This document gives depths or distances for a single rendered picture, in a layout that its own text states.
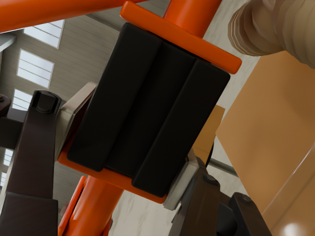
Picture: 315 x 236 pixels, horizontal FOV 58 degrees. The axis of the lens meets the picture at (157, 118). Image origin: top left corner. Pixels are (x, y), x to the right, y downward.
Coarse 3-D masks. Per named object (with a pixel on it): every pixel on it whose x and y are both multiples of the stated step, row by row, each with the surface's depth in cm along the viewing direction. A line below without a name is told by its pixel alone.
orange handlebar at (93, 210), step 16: (176, 0) 13; (192, 0) 13; (208, 0) 13; (176, 16) 13; (192, 16) 13; (208, 16) 13; (192, 32) 13; (80, 192) 22; (96, 192) 16; (112, 192) 16; (64, 208) 19; (80, 208) 16; (96, 208) 16; (112, 208) 17; (64, 224) 17; (80, 224) 16; (96, 224) 16
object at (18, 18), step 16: (0, 0) 15; (16, 0) 15; (32, 0) 15; (48, 0) 15; (64, 0) 15; (80, 0) 15; (96, 0) 15; (112, 0) 15; (128, 0) 15; (144, 0) 16; (0, 16) 15; (16, 16) 15; (32, 16) 15; (48, 16) 15; (64, 16) 15; (0, 32) 16
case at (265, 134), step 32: (256, 64) 37; (288, 64) 29; (256, 96) 33; (288, 96) 26; (224, 128) 37; (256, 128) 29; (288, 128) 24; (256, 160) 27; (288, 160) 23; (256, 192) 25; (288, 192) 21; (288, 224) 20
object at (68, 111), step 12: (96, 84) 20; (84, 96) 16; (60, 108) 13; (72, 108) 14; (84, 108) 16; (60, 120) 13; (72, 120) 13; (60, 132) 14; (72, 132) 16; (60, 144) 14
